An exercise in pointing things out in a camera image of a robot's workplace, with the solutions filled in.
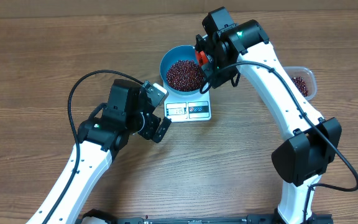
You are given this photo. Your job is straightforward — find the orange plastic measuring scoop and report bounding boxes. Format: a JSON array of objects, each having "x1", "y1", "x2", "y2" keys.
[{"x1": 195, "y1": 50, "x2": 209, "y2": 67}]

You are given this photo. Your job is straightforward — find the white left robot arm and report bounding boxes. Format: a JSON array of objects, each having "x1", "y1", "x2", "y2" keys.
[{"x1": 29, "y1": 79, "x2": 171, "y2": 223}]

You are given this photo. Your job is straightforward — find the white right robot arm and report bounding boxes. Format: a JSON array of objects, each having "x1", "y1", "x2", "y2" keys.
[{"x1": 195, "y1": 7, "x2": 342, "y2": 223}]

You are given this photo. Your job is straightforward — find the red beans in bowl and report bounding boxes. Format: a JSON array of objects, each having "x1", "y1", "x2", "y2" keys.
[{"x1": 166, "y1": 60, "x2": 204, "y2": 92}]

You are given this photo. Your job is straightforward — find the white digital kitchen scale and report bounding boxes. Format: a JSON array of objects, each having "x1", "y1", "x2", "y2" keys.
[{"x1": 163, "y1": 83, "x2": 212, "y2": 123}]

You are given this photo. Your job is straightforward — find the teal blue bowl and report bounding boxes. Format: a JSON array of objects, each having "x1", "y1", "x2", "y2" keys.
[{"x1": 160, "y1": 45, "x2": 198, "y2": 84}]

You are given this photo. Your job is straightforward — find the red adzuki beans in container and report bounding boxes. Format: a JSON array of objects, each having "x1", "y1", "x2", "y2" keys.
[{"x1": 291, "y1": 77, "x2": 308, "y2": 97}]

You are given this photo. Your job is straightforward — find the clear plastic food container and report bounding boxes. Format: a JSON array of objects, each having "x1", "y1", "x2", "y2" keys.
[{"x1": 284, "y1": 67, "x2": 318, "y2": 101}]

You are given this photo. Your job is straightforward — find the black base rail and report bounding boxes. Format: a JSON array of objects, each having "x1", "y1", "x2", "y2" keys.
[{"x1": 79, "y1": 208, "x2": 334, "y2": 224}]

